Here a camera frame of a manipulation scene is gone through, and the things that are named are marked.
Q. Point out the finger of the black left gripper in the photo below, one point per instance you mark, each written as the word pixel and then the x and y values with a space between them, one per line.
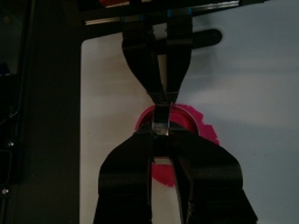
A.
pixel 142 64
pixel 178 64

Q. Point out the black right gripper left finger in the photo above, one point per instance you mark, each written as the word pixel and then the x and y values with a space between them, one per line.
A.
pixel 125 180

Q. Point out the white cutting board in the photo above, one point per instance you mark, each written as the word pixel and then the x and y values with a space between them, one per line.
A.
pixel 253 116

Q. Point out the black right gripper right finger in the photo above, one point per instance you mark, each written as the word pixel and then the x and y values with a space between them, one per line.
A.
pixel 214 180

